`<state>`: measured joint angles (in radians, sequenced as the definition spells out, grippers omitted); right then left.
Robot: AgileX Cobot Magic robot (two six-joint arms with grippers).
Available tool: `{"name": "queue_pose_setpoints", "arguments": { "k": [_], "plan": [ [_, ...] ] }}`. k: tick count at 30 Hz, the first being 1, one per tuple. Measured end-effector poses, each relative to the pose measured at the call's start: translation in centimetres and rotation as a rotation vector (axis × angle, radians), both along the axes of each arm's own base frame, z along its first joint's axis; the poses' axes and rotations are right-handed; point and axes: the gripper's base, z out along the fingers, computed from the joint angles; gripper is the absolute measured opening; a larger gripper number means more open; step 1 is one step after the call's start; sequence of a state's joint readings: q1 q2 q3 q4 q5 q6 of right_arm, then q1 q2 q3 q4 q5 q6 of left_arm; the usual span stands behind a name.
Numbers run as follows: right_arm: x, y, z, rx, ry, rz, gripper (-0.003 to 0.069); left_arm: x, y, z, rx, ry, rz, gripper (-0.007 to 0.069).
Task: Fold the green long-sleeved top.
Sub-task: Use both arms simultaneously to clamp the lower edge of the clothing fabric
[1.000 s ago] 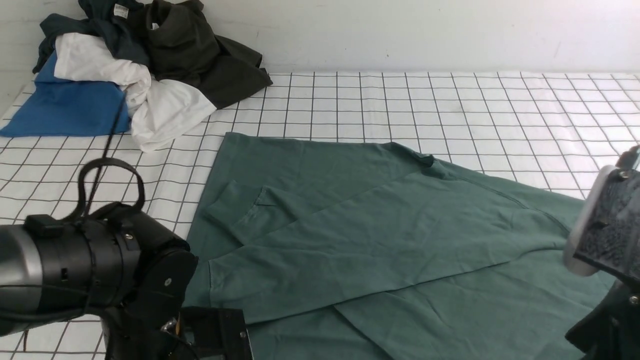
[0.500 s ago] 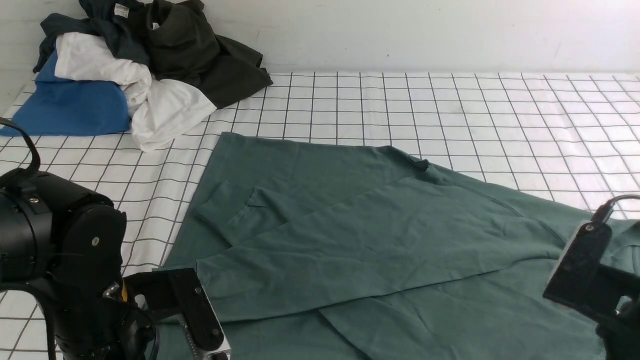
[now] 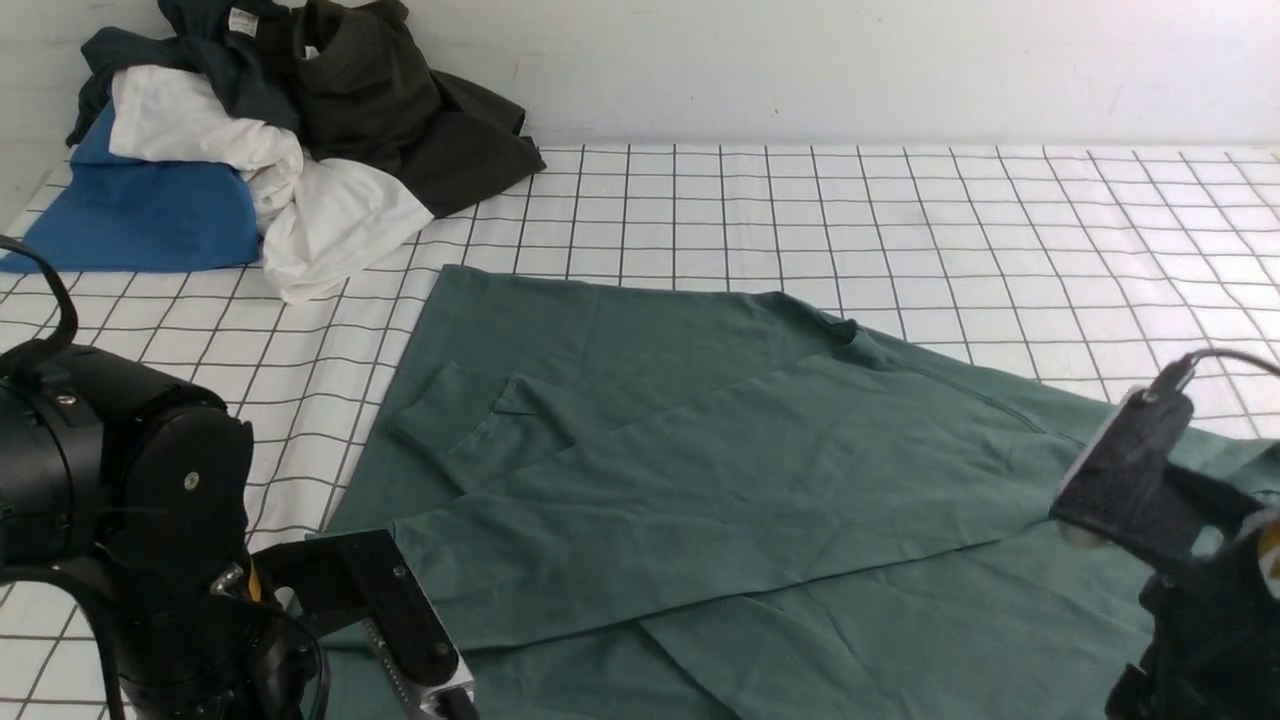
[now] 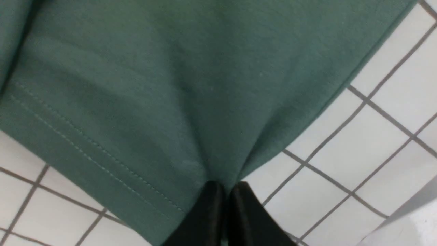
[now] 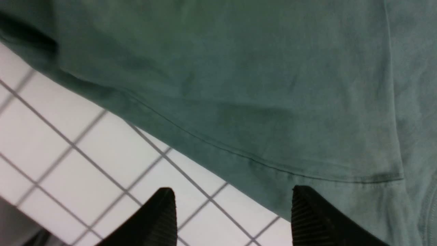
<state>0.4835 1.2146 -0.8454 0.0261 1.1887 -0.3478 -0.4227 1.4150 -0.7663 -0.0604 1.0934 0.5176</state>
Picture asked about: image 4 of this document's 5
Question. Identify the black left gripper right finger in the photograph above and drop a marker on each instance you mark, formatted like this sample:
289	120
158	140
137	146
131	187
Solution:
249	224

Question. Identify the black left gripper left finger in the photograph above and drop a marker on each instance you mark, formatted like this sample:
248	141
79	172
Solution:
203	224

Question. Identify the white grid tablecloth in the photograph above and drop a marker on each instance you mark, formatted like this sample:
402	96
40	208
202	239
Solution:
370	152

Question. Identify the green long-sleeved shirt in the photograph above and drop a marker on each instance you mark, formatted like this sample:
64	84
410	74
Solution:
141	102

